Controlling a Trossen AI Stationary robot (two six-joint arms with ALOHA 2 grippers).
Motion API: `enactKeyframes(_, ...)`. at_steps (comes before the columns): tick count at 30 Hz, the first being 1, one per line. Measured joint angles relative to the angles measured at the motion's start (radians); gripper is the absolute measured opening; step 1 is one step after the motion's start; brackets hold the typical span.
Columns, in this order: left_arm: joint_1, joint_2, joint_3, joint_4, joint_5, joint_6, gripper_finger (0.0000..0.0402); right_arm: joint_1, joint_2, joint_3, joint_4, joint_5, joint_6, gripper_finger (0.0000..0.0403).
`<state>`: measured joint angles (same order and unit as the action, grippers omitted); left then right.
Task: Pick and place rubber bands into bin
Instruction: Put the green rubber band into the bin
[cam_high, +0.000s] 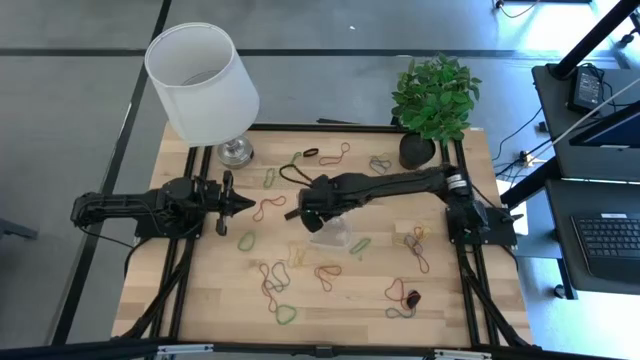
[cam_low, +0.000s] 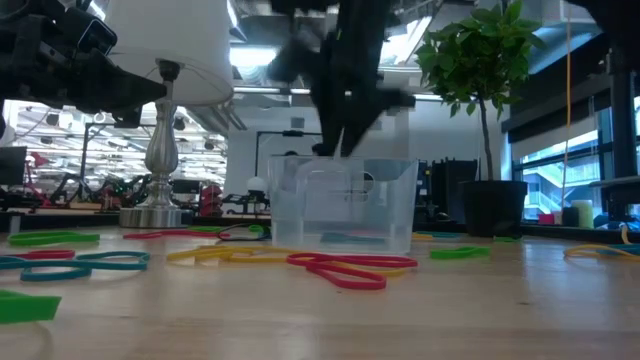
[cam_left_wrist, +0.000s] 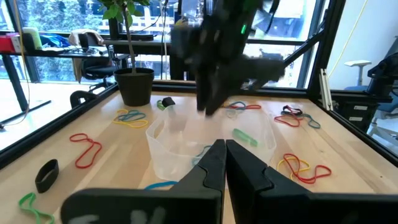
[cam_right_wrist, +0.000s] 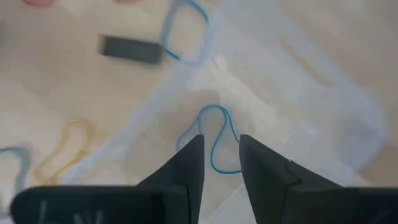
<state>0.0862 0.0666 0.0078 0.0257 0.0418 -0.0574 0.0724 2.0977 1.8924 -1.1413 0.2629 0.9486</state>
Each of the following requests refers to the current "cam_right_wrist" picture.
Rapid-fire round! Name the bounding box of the yellow rubber band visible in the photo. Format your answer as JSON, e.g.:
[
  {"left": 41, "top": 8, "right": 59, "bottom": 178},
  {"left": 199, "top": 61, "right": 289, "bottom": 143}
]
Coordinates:
[{"left": 33, "top": 119, "right": 95, "bottom": 185}]

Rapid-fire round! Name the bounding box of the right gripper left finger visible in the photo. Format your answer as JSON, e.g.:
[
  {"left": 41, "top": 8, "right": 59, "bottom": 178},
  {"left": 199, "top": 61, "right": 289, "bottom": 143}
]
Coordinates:
[{"left": 136, "top": 134, "right": 205, "bottom": 224}]

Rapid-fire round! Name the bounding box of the grey-blue rubber band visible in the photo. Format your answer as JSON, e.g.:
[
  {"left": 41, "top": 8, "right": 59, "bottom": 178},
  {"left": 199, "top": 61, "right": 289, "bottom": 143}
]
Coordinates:
[{"left": 0, "top": 146, "right": 32, "bottom": 218}]

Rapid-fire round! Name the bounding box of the teal rubber band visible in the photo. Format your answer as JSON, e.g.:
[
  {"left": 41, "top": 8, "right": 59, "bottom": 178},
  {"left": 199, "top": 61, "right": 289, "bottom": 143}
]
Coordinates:
[{"left": 176, "top": 105, "right": 242, "bottom": 174}]

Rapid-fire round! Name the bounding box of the light blue rubber band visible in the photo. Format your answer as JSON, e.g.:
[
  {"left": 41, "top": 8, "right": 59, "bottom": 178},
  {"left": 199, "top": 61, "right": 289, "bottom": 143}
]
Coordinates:
[{"left": 159, "top": 0, "right": 210, "bottom": 66}]

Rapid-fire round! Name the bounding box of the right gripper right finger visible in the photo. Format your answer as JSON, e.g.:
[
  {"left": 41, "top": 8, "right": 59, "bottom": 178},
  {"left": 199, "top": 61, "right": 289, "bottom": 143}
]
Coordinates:
[{"left": 238, "top": 134, "right": 343, "bottom": 224}]

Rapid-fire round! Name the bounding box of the clear plastic bin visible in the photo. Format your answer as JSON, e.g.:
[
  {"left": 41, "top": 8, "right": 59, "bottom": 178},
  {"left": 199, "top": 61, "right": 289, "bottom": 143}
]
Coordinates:
[{"left": 60, "top": 0, "right": 388, "bottom": 224}]

